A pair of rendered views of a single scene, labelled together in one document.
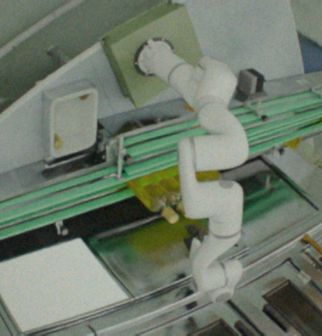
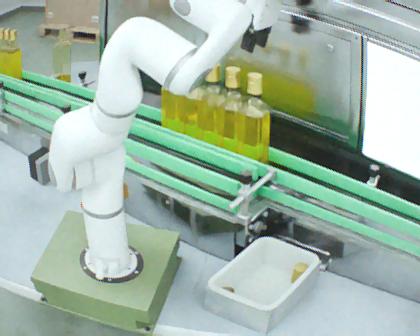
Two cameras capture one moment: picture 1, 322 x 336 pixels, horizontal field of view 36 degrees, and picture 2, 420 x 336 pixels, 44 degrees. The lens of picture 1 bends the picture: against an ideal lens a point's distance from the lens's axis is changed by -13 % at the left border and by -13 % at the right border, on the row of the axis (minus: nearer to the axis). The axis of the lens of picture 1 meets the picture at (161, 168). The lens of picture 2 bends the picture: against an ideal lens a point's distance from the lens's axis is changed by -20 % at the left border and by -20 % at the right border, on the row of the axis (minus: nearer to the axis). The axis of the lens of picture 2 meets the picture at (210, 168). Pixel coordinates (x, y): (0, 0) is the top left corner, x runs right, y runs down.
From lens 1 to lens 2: 49 cm
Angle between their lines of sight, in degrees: 9
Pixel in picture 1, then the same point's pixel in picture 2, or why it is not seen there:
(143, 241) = (302, 91)
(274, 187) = not seen: hidden behind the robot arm
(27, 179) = (364, 257)
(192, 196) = (229, 20)
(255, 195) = not seen: hidden behind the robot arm
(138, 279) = (342, 52)
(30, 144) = (328, 294)
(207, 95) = (99, 129)
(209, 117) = (124, 91)
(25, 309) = not seen: outside the picture
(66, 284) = (415, 109)
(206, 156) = (173, 47)
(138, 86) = (156, 250)
